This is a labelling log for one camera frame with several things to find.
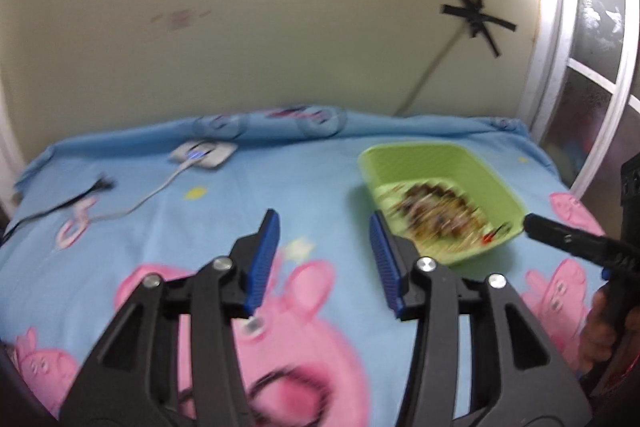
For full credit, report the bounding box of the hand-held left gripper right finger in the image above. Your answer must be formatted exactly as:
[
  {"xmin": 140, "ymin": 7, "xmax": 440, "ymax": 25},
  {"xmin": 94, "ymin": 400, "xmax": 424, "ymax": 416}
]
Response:
[{"xmin": 369, "ymin": 211, "xmax": 593, "ymax": 427}]

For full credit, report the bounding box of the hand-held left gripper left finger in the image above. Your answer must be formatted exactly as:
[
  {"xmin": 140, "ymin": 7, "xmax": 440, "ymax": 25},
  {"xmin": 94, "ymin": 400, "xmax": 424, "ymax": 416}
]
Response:
[{"xmin": 59, "ymin": 208, "xmax": 281, "ymax": 427}]

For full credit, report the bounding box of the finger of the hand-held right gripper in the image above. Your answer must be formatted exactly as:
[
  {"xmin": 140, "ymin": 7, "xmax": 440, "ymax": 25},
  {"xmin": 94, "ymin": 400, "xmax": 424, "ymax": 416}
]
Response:
[{"xmin": 522, "ymin": 213, "xmax": 608, "ymax": 266}]

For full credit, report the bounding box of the pile of mixed jewelry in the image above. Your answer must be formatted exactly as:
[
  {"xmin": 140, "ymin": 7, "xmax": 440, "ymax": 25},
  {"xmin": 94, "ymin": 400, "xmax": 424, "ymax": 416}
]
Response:
[{"xmin": 380, "ymin": 179, "xmax": 488, "ymax": 248}]

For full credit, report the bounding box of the green plastic tray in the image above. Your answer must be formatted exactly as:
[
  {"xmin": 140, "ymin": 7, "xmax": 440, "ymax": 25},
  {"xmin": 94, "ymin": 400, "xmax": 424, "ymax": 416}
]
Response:
[{"xmin": 357, "ymin": 143, "xmax": 527, "ymax": 267}]

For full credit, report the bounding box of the person's right hand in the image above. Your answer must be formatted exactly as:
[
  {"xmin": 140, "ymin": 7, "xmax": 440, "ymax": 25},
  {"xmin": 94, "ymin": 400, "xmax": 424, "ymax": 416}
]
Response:
[{"xmin": 580, "ymin": 289, "xmax": 623, "ymax": 370}]

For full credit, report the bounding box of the blue cartoon pig bed sheet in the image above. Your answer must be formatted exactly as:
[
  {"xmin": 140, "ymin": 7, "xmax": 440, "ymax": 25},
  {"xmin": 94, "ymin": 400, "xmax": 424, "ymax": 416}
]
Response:
[{"xmin": 0, "ymin": 106, "xmax": 621, "ymax": 427}]

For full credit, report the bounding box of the white charging pad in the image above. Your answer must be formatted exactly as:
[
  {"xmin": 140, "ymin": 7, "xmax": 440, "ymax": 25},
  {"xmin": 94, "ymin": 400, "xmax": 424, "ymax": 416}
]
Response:
[{"xmin": 167, "ymin": 139, "xmax": 239, "ymax": 170}]

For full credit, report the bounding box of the white framed glass door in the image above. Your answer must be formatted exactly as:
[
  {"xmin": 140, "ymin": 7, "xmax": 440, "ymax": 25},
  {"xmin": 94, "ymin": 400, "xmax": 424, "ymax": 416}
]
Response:
[{"xmin": 517, "ymin": 0, "xmax": 640, "ymax": 219}]

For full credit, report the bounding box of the black tape cross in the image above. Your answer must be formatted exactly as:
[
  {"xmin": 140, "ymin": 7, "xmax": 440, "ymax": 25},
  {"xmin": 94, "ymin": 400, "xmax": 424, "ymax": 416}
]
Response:
[{"xmin": 440, "ymin": 0, "xmax": 517, "ymax": 58}]

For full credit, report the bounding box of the white charging cable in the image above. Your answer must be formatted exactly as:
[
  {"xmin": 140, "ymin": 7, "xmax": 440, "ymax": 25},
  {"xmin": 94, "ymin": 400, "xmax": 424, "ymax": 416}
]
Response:
[{"xmin": 82, "ymin": 158, "xmax": 195, "ymax": 224}]

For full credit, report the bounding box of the beige wall cable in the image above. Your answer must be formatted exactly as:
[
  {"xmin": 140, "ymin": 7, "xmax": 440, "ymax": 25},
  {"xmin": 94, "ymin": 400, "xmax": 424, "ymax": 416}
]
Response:
[{"xmin": 392, "ymin": 29, "xmax": 464, "ymax": 118}]

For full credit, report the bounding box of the black cable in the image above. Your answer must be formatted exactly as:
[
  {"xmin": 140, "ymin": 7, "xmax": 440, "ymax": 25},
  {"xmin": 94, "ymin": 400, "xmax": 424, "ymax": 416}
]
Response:
[{"xmin": 0, "ymin": 176, "xmax": 117, "ymax": 244}]

